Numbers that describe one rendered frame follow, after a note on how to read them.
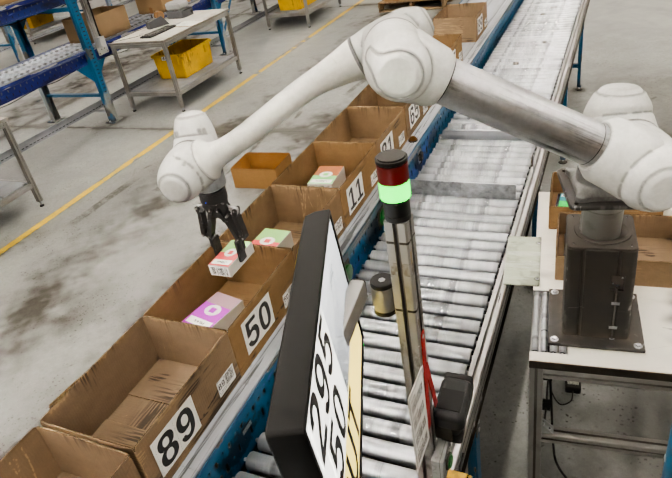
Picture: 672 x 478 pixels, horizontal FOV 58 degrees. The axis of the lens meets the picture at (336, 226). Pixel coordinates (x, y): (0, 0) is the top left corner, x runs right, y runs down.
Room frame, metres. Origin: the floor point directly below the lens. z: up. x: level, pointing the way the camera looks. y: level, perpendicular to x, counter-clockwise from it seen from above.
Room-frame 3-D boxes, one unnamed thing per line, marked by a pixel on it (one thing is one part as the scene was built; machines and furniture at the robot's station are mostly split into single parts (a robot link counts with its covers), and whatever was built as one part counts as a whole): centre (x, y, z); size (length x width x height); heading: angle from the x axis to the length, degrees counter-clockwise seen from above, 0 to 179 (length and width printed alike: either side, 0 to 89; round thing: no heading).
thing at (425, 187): (2.28, -0.56, 0.76); 0.46 x 0.01 x 0.09; 62
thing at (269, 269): (1.51, 0.37, 0.96); 0.39 x 0.29 x 0.17; 152
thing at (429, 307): (1.62, -0.21, 0.72); 0.52 x 0.05 x 0.05; 62
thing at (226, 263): (1.48, 0.31, 1.14); 0.13 x 0.07 x 0.04; 152
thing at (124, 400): (1.16, 0.55, 0.97); 0.39 x 0.29 x 0.17; 152
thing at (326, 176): (2.29, 0.00, 0.92); 0.16 x 0.11 x 0.07; 156
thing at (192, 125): (1.46, 0.31, 1.51); 0.13 x 0.11 x 0.16; 172
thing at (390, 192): (0.85, -0.10, 1.62); 0.05 x 0.05 x 0.06
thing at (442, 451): (0.83, -0.13, 0.95); 0.07 x 0.03 x 0.07; 152
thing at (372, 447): (1.11, 0.07, 0.72); 0.52 x 0.05 x 0.05; 62
